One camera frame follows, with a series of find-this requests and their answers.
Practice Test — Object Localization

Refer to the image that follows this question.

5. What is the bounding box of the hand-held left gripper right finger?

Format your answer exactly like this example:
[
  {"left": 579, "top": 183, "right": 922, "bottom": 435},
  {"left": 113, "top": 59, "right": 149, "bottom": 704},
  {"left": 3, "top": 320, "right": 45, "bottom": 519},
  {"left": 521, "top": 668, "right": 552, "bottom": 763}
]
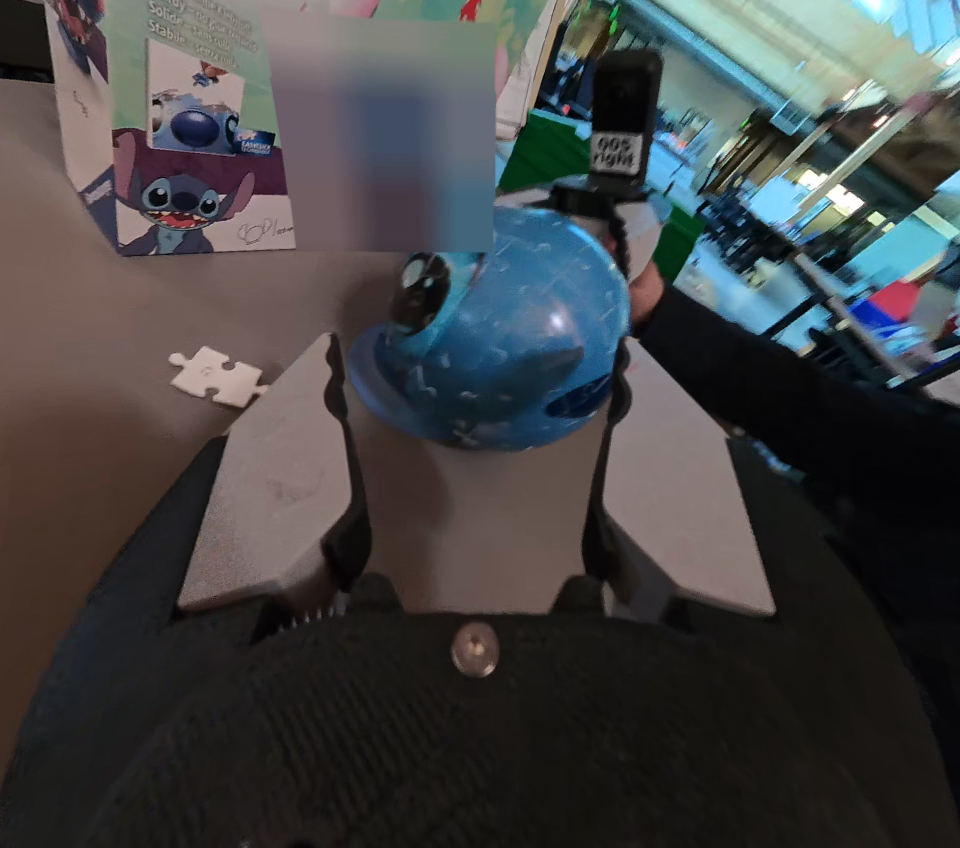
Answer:
[{"left": 583, "top": 338, "right": 777, "bottom": 618}]

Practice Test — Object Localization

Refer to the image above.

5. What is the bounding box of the blue ball stand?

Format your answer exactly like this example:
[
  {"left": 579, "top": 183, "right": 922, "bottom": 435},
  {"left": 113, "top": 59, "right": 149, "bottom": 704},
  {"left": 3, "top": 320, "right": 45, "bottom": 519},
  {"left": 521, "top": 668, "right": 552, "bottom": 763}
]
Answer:
[{"left": 346, "top": 326, "right": 451, "bottom": 441}]

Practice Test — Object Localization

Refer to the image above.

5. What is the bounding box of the green plastic crate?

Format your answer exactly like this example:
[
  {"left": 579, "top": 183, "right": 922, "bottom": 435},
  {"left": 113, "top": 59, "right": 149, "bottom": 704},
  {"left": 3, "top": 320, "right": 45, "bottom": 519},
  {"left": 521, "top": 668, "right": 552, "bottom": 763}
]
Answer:
[{"left": 498, "top": 109, "right": 706, "bottom": 282}]

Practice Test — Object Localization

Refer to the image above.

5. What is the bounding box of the person's right hand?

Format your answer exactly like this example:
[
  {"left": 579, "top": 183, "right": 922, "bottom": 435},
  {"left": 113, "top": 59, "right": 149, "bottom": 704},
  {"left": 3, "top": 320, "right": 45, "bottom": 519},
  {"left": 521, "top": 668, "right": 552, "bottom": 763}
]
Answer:
[{"left": 628, "top": 261, "right": 667, "bottom": 333}]

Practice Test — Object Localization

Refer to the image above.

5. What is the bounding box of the blue puzzle ball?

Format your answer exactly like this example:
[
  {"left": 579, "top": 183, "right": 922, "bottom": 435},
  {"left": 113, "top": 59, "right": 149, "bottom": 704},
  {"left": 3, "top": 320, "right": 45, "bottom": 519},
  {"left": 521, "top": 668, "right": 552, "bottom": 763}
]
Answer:
[{"left": 375, "top": 206, "right": 633, "bottom": 451}]

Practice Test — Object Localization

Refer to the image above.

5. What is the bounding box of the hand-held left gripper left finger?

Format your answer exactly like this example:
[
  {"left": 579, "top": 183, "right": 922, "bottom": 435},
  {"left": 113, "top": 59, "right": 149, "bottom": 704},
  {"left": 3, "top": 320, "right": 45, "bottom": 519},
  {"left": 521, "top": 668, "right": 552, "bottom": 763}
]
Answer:
[{"left": 176, "top": 332, "right": 374, "bottom": 614}]

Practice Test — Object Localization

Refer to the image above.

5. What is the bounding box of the row of office desks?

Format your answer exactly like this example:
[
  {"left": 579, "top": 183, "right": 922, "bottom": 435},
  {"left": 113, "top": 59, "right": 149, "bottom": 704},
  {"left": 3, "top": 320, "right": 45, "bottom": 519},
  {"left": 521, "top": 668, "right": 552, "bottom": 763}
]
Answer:
[{"left": 697, "top": 188, "right": 960, "bottom": 384}]

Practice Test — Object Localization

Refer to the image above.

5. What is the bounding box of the white puzzle piece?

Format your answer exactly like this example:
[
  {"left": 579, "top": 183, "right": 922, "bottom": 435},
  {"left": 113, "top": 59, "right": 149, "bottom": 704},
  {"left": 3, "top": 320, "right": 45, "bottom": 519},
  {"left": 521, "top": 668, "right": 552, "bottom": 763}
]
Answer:
[{"left": 168, "top": 347, "right": 269, "bottom": 408}]

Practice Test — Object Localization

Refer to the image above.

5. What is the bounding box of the cartoon printed puzzle box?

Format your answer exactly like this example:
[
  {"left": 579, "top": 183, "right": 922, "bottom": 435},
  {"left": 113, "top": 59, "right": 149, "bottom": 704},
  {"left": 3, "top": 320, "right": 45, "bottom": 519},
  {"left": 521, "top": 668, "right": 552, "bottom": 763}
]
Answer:
[{"left": 22, "top": 0, "right": 590, "bottom": 256}]

